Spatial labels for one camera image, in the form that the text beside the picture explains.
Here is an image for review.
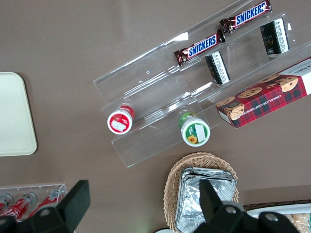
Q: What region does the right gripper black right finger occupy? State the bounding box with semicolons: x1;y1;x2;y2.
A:
194;179;299;233

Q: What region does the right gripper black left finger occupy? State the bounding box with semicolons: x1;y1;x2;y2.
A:
0;179;91;233

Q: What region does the dark brown wicker basket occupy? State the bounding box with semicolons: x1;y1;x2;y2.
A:
242;199;311;212

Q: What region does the light tan wicker basket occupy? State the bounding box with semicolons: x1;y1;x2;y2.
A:
163;152;240;233

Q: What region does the white rectangular tray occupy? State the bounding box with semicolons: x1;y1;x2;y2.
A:
0;71;38;157

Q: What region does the aluminium foil container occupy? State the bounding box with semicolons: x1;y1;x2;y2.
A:
175;166;238;233

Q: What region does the clear acrylic bottle box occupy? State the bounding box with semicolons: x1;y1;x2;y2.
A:
0;182;68;220

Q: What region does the white plate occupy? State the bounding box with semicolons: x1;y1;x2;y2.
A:
246;203;311;219

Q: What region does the bread pastry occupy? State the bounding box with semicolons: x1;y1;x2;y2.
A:
283;213;311;233

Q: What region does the green lidded cup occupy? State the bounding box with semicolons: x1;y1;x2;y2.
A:
178;111;211;147

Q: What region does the red lidded cup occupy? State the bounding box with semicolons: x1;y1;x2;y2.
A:
106;104;136;135

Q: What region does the red tartan cookie box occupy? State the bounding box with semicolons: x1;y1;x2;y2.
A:
215;56;311;129

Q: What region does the black snack packet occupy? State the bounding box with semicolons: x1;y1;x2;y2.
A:
259;17;291;57
205;50;231;86

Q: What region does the clear acrylic tiered display stand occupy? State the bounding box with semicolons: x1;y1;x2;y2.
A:
93;0;311;168

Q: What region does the Snickers chocolate bar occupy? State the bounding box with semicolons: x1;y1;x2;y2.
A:
173;29;226;67
219;0;272;34

